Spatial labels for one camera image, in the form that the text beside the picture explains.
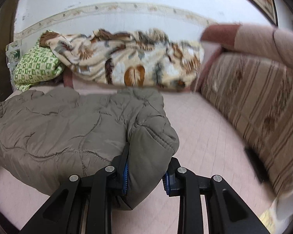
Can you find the green patterned pillow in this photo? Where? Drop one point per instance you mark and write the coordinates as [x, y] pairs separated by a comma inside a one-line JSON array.
[[37, 65]]

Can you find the grey quilted puffer jacket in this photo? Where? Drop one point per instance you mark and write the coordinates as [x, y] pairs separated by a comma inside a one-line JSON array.
[[46, 137]]

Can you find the brown pink sofa armrest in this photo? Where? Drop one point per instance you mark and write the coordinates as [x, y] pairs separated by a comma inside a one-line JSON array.
[[259, 40]]

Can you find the pink quilted bed cover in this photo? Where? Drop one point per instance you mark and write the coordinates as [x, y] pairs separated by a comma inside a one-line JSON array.
[[208, 145]]

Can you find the leaf print fleece blanket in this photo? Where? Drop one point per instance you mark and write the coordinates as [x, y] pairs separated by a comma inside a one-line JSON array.
[[128, 59]]

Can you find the striped brown sofa cushion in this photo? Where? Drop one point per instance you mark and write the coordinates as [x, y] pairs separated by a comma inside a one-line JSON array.
[[256, 96]]

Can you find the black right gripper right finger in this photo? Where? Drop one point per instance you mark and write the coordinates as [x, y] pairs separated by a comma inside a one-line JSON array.
[[226, 210]]

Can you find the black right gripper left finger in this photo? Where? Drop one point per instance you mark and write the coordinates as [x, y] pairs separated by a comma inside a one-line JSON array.
[[83, 204]]

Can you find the yellow floral sheet edge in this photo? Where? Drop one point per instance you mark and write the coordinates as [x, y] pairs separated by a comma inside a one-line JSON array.
[[269, 220]]

